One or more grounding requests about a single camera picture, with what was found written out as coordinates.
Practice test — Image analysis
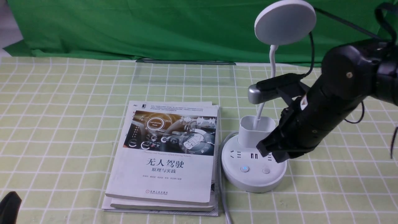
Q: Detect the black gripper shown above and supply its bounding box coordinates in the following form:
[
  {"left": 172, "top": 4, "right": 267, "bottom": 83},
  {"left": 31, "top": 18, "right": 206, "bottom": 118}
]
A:
[{"left": 256, "top": 93, "right": 335, "bottom": 163}]

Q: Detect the white desk lamp with base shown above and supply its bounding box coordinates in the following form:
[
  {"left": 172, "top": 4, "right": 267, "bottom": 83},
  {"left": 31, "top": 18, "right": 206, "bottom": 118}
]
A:
[{"left": 218, "top": 0, "right": 317, "bottom": 193}]

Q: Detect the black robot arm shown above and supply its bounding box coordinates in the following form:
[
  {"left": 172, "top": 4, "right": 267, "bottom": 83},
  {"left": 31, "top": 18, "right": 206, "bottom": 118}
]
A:
[{"left": 256, "top": 39, "right": 397, "bottom": 163}]

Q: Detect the white self-driving book top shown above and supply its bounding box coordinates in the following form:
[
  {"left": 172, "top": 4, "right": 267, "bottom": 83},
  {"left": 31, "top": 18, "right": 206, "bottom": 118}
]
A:
[{"left": 105, "top": 100, "right": 219, "bottom": 206}]

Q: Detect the green backdrop cloth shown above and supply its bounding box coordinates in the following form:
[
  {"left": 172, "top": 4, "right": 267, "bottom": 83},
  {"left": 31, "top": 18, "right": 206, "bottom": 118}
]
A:
[{"left": 3, "top": 0, "right": 398, "bottom": 68}]

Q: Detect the white middle book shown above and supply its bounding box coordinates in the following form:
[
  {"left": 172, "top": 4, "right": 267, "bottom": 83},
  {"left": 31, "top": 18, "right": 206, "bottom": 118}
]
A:
[{"left": 110, "top": 106, "right": 220, "bottom": 212}]

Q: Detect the thin bottom booklet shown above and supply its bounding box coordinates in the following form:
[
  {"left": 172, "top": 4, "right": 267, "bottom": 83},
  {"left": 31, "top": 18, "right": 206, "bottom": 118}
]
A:
[{"left": 101, "top": 181, "right": 219, "bottom": 217}]

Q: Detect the checkered green tablecloth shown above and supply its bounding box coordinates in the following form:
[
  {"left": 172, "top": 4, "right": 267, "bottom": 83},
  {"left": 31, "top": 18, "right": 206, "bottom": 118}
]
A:
[{"left": 0, "top": 57, "right": 398, "bottom": 224}]

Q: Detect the black object bottom left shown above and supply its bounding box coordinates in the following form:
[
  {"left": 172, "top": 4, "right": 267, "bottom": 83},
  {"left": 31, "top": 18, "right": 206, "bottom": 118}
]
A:
[{"left": 0, "top": 191, "right": 22, "bottom": 224}]

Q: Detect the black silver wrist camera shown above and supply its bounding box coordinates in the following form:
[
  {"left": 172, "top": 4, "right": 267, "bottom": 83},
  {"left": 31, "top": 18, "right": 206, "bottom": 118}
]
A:
[{"left": 248, "top": 73, "right": 310, "bottom": 106}]

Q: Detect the grey lamp power cable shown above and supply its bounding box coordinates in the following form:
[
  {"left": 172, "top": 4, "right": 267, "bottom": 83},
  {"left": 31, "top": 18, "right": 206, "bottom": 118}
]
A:
[{"left": 217, "top": 131, "right": 239, "bottom": 224}]

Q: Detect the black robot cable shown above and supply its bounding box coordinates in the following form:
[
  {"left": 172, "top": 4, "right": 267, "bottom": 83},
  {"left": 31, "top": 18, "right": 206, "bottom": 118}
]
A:
[{"left": 298, "top": 2, "right": 398, "bottom": 159}]

